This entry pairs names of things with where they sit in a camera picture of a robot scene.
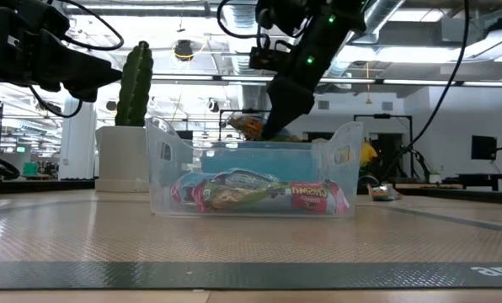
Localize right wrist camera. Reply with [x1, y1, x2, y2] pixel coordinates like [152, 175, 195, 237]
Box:
[248, 45, 280, 72]

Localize black round ceiling fixture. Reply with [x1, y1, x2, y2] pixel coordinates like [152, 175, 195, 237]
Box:
[174, 39, 195, 62]

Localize clear plastic container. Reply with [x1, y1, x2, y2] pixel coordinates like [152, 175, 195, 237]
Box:
[144, 116, 364, 219]

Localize grey green granola bar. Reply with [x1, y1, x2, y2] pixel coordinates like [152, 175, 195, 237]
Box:
[169, 167, 292, 205]

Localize blue granola bar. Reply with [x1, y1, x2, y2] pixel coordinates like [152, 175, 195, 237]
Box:
[228, 112, 265, 142]

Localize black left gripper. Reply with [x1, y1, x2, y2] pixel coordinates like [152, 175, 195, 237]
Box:
[0, 24, 124, 102]

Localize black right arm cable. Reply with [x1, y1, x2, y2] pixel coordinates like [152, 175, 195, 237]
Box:
[379, 0, 472, 183]

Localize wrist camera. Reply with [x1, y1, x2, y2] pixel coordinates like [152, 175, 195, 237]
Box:
[248, 45, 280, 72]
[0, 0, 61, 33]

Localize black desk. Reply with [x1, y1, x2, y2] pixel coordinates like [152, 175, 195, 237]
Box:
[442, 171, 502, 191]

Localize black monitor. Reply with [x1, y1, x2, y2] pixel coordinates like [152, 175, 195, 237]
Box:
[470, 134, 499, 162]

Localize white hexagonal plant pot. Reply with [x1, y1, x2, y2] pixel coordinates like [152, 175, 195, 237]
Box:
[94, 125, 151, 194]

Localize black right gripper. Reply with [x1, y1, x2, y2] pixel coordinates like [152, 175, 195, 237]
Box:
[260, 75, 316, 142]

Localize beige black-bordered silicone mat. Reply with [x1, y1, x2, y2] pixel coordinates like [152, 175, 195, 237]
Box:
[0, 194, 502, 291]

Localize teal plastic container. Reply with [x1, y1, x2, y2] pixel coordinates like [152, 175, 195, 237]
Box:
[200, 147, 316, 183]

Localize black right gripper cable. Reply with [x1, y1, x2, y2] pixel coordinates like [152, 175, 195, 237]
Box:
[216, 0, 273, 50]

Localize red green granola bar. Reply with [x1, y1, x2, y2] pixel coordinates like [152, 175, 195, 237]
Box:
[190, 179, 350, 215]

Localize person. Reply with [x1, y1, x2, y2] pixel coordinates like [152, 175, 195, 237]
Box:
[359, 141, 379, 166]

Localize green cactus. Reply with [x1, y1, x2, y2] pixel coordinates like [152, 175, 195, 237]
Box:
[115, 40, 155, 127]

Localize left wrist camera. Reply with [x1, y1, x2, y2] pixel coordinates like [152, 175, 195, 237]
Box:
[0, 0, 61, 33]

